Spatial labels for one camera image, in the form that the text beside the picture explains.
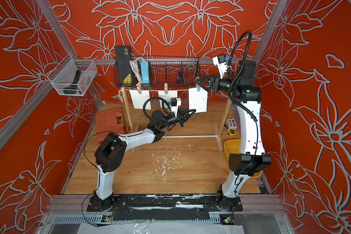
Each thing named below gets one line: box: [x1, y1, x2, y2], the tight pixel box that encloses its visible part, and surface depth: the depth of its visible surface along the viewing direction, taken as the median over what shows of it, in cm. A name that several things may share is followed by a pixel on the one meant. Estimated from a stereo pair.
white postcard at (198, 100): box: [188, 87, 209, 114], surface depth 70 cm
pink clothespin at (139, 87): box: [135, 82, 142, 95], surface depth 66 cm
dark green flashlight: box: [62, 70, 81, 95], surface depth 83 cm
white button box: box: [226, 118, 238, 130], surface depth 103 cm
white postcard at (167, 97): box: [158, 90, 178, 109], surface depth 68 cm
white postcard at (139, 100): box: [129, 89, 152, 111], surface depth 69 cm
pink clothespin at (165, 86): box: [163, 82, 169, 95], surface depth 65 cm
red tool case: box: [95, 107, 126, 142], surface depth 105 cm
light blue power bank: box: [140, 60, 150, 84], surface depth 91 cm
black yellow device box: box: [115, 45, 134, 86], surface depth 89 cm
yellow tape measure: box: [227, 128, 237, 137], surface depth 100 cm
